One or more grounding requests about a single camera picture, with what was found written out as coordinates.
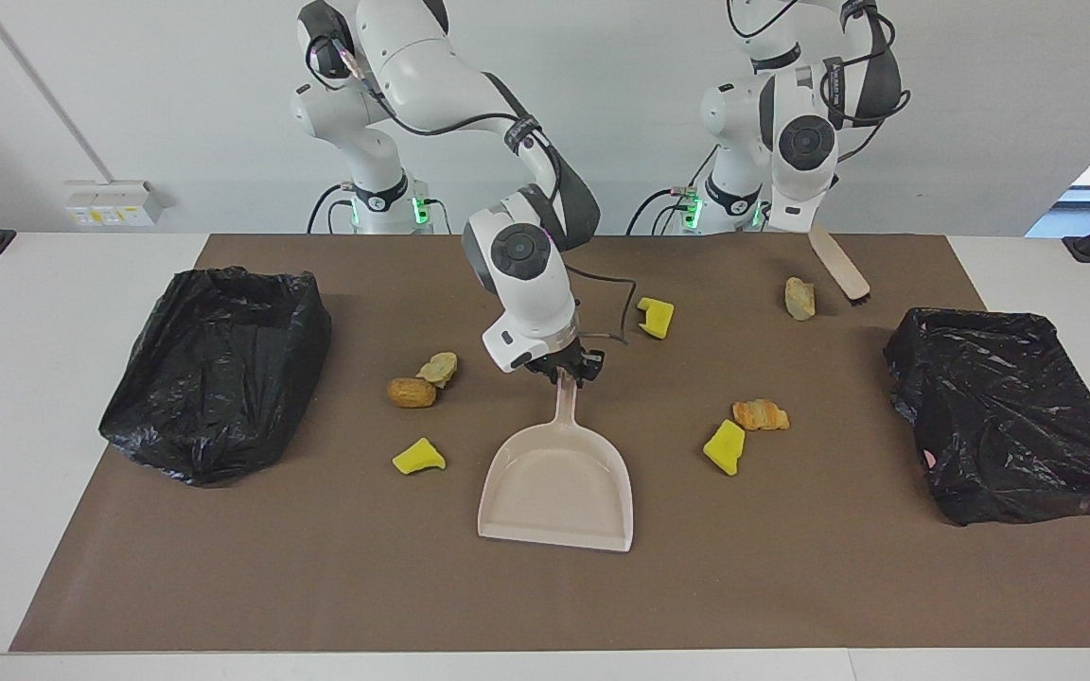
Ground black bag bin pink spot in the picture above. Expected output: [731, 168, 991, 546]
[883, 306, 1090, 528]

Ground brown round bread piece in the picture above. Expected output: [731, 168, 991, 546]
[387, 377, 438, 410]

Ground brown table mat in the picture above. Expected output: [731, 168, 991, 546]
[9, 234, 1090, 654]

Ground white wall cable conduit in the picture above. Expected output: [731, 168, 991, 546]
[0, 0, 113, 183]

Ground yellow sponge piece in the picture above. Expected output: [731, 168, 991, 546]
[637, 297, 676, 340]
[703, 420, 747, 477]
[392, 437, 447, 475]

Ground pale bread piece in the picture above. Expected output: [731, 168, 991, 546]
[414, 352, 460, 389]
[784, 276, 817, 322]

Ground black trash bag bin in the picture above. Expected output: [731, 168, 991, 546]
[98, 267, 333, 488]

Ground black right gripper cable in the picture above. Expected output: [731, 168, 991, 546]
[313, 28, 641, 346]

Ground beige plastic dustpan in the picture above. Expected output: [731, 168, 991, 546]
[477, 369, 635, 553]

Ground white wall socket box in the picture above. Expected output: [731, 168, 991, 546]
[65, 180, 167, 228]

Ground orange striped bread piece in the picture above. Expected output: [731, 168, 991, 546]
[732, 398, 790, 432]

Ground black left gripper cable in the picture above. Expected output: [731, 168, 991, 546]
[725, 0, 913, 162]

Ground beige hand brush black bristles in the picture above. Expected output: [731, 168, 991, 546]
[808, 225, 872, 306]

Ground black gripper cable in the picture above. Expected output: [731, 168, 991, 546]
[313, 28, 641, 346]
[725, 0, 913, 162]

